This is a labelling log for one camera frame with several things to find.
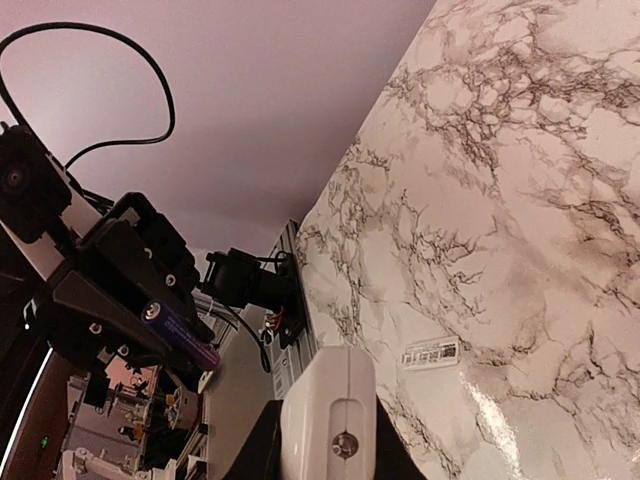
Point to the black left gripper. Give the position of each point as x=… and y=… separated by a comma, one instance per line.
x=90, y=307

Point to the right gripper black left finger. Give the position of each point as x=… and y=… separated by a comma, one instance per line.
x=259, y=457

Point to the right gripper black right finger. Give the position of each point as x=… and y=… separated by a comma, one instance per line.
x=392, y=459

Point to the dark blue battery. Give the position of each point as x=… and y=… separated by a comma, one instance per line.
x=171, y=328

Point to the white air conditioner remote control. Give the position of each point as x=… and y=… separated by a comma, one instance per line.
x=328, y=418

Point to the white remote battery cover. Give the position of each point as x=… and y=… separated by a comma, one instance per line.
x=431, y=355

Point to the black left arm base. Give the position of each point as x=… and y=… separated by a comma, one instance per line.
x=238, y=279

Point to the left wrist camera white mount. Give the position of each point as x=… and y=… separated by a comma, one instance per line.
x=43, y=211

